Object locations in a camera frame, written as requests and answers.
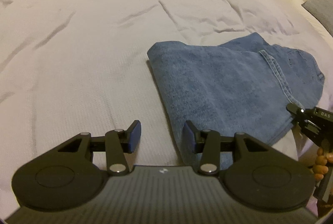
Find blue denim jeans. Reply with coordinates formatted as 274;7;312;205
147;33;325;167

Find right hand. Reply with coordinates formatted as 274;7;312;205
312;147;333;182

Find grey pillow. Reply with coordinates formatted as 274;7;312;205
302;0;333;36

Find white bed cover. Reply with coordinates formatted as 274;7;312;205
1;0;332;218

